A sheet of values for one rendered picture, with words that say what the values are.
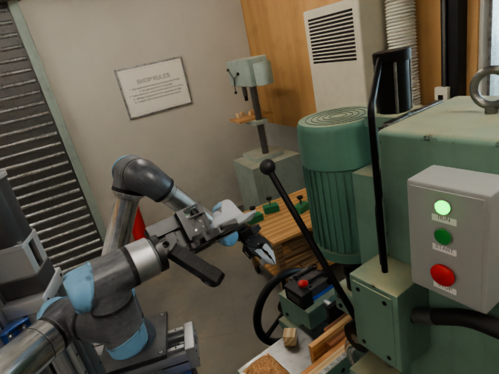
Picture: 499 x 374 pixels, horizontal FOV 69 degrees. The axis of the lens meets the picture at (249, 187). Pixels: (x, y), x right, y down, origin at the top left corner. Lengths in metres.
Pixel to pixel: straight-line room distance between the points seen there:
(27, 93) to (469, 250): 3.42
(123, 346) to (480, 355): 0.57
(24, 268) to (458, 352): 0.87
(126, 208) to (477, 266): 1.09
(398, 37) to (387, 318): 1.81
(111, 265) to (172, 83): 3.16
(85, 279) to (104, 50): 3.12
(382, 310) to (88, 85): 3.30
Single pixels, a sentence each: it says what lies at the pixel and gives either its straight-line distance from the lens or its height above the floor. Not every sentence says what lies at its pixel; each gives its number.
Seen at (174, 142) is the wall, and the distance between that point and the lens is 3.79.
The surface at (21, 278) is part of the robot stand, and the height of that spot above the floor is 1.30.
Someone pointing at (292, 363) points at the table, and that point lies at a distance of 1.05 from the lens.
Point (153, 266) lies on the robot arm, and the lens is 0.68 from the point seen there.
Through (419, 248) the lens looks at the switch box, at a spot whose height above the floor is 1.38.
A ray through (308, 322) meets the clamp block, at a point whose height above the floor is 0.93.
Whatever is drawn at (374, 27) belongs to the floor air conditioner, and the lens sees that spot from 2.35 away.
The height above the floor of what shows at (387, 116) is 1.52.
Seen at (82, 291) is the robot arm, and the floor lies 1.37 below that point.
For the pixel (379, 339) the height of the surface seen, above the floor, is 1.20.
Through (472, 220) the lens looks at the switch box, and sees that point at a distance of 0.48.
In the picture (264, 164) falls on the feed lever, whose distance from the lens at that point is 0.77.
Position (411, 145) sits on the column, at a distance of 0.56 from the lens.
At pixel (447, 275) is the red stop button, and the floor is 1.37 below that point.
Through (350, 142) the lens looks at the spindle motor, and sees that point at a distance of 0.71.
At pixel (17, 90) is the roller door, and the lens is 3.61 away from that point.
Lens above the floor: 1.68
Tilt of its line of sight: 21 degrees down
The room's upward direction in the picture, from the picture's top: 12 degrees counter-clockwise
